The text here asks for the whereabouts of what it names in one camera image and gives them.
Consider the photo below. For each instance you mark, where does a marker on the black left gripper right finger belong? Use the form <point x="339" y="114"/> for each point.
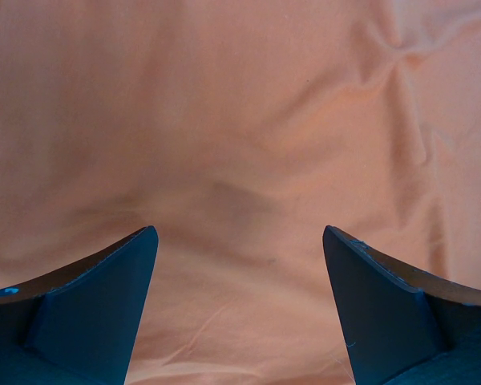
<point x="401" y="324"/>

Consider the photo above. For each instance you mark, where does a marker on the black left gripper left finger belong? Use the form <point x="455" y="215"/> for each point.
<point x="78" y="324"/>

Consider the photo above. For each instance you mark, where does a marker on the orange t shirt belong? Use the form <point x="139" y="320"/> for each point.
<point x="240" y="130"/>

